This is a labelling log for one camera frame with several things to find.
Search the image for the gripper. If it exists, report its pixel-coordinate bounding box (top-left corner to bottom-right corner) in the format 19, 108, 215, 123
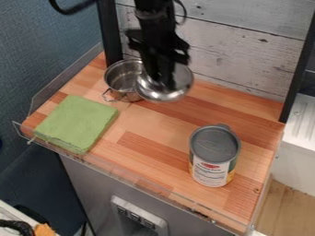
122, 28, 193, 85

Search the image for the silver pot lid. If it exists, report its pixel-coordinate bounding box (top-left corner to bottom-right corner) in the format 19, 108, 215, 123
134, 62, 196, 103

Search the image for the silver pot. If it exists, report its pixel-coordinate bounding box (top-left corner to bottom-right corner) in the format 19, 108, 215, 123
100, 58, 148, 103

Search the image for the green cloth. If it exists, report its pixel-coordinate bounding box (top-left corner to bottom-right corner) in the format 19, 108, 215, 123
26, 94, 121, 155

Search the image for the can with white label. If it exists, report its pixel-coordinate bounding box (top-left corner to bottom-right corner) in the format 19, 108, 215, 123
187, 124, 243, 188

